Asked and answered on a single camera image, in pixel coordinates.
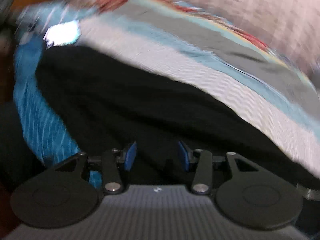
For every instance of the beige patterned curtain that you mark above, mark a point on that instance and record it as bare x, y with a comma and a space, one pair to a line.
290, 27

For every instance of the blue patterned bed sheet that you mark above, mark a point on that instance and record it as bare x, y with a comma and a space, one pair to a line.
43, 130

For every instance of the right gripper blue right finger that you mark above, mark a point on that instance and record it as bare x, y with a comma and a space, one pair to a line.
186, 155

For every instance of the red floral blanket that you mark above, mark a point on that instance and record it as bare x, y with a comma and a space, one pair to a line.
192, 13

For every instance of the smartphone with lit screen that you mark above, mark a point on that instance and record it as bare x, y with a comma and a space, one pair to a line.
62, 34

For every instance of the striped zigzag bedspread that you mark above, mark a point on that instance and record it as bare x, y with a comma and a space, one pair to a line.
263, 91

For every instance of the black pants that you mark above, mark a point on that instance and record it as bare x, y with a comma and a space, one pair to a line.
107, 104

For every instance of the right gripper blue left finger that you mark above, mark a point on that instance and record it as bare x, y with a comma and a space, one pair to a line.
127, 156

